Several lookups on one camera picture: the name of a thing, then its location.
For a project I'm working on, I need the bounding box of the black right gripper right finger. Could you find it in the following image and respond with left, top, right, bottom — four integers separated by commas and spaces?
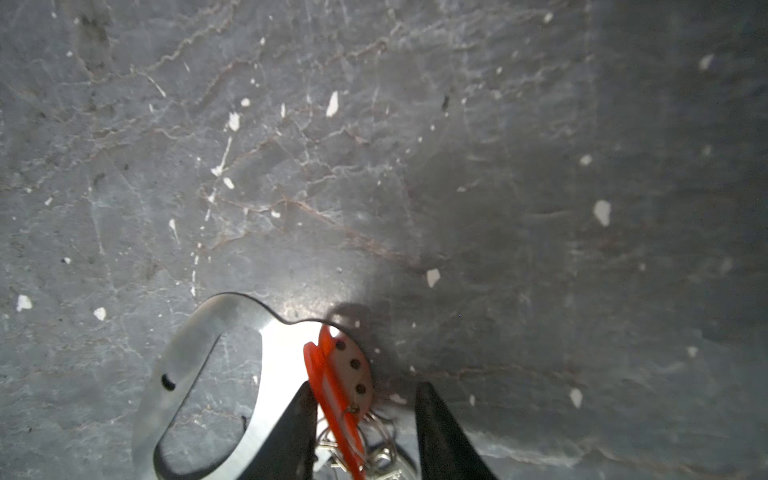
415, 382, 497, 480

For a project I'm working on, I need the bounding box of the red plastic key tag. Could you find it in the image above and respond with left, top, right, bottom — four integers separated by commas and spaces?
303, 324, 373, 479

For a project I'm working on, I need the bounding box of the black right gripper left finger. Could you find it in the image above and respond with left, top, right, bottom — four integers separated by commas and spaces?
239, 381, 318, 480

